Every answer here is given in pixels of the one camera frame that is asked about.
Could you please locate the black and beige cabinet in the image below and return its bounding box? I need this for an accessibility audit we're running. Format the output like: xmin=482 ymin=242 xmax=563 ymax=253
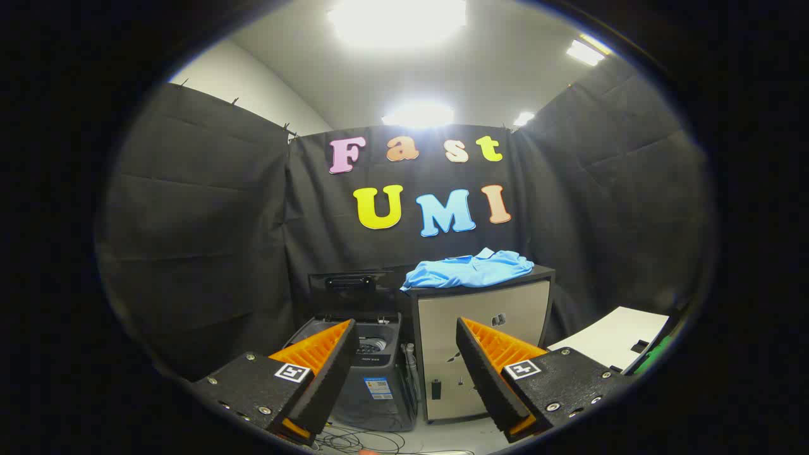
xmin=404 ymin=265 xmax=557 ymax=423

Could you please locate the grey washing machine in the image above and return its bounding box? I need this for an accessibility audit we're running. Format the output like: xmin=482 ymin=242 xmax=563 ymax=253
xmin=284 ymin=313 xmax=419 ymax=433

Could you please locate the light blue polo shirt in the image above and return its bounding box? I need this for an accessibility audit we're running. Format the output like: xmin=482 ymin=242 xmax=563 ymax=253
xmin=400 ymin=248 xmax=535 ymax=292

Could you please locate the dark glass washing machine lid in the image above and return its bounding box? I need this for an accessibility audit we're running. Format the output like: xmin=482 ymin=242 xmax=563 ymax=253
xmin=308 ymin=269 xmax=411 ymax=317

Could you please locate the green object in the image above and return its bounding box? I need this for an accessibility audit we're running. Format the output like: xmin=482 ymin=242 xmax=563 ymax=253
xmin=635 ymin=335 xmax=674 ymax=375

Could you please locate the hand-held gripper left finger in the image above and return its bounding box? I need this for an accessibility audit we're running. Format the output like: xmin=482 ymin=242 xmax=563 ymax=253
xmin=190 ymin=319 xmax=360 ymax=446

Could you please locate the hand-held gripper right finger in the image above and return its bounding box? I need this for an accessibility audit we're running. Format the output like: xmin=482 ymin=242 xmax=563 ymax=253
xmin=456 ymin=317 xmax=633 ymax=443

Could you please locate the grey drain hose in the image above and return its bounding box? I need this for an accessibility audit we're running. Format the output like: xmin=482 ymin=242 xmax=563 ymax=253
xmin=401 ymin=341 xmax=422 ymax=418

